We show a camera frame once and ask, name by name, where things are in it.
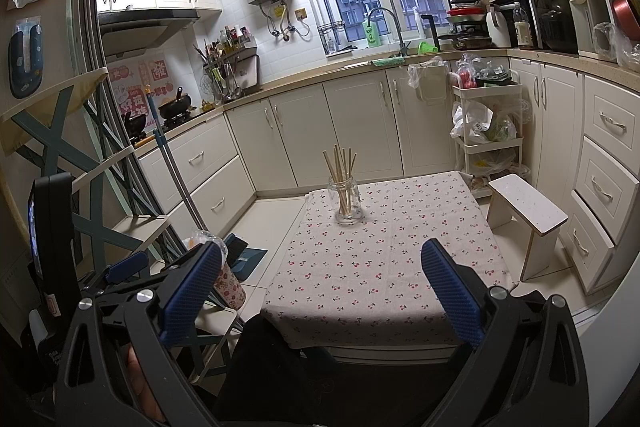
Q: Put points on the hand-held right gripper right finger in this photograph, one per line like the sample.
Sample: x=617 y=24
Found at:
x=450 y=297

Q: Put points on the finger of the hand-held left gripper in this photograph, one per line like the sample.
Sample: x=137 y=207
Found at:
x=127 y=267

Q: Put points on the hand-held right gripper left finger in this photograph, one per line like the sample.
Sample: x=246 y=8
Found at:
x=192 y=294

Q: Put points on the clear glass jar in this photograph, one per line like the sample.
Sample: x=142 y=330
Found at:
x=345 y=214

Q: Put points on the bunch of wooden chopsticks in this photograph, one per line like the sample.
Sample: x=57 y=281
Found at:
x=336 y=167

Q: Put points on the floral print cup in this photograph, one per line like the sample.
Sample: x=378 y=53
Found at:
x=230 y=284

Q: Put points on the cherry print tablecloth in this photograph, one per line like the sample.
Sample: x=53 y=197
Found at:
x=375 y=267

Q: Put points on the white wooden stool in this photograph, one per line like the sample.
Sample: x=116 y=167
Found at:
x=530 y=207

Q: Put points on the white drawer unit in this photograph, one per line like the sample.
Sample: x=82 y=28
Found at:
x=610 y=157
x=200 y=167

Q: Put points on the black cooking pot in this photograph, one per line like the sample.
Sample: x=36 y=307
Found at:
x=135 y=127

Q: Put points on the folding wooden rack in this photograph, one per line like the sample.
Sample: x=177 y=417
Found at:
x=50 y=97

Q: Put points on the black wok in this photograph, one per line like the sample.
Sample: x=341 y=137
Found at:
x=175 y=107

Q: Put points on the white plastic bag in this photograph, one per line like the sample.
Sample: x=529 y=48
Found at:
x=472 y=122

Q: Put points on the white base cabinets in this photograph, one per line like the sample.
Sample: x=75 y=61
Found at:
x=350 y=122

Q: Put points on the white tall-door base cabinet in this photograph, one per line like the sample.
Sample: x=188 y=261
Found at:
x=555 y=117

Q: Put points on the white rolling cart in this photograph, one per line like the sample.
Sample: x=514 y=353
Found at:
x=490 y=89

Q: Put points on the range hood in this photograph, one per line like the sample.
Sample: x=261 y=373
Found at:
x=135 y=34

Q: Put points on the clear hanging plastic bag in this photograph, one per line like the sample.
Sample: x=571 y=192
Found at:
x=425 y=82

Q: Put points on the kitchen utensil rack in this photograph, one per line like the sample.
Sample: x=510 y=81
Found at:
x=240 y=62

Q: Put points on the green dish cloth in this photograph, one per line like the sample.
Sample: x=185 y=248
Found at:
x=389 y=62

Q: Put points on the green cup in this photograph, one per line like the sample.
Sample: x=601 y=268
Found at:
x=427 y=48

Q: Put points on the white jug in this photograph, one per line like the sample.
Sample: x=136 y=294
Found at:
x=497 y=29

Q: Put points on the green dish soap bottle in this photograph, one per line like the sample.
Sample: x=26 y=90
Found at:
x=371 y=34

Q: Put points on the clear plastic bottle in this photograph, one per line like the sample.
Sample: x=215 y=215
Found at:
x=524 y=32

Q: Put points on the chrome sink faucet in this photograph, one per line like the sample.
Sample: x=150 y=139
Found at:
x=395 y=27

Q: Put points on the stack of pans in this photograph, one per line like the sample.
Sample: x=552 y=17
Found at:
x=465 y=14

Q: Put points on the black rice cooker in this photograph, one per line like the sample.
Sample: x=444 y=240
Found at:
x=555 y=27

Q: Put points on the crumpled clear plastic bag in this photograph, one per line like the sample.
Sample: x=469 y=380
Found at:
x=617 y=47

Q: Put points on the white thermo pot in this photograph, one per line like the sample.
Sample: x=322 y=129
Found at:
x=587 y=17

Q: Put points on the red frying pan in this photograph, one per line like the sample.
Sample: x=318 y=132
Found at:
x=627 y=14

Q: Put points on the red and pink wall poster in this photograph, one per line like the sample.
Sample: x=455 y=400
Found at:
x=130 y=102

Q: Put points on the blue u-shaped wall item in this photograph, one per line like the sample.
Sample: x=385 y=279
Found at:
x=20 y=77

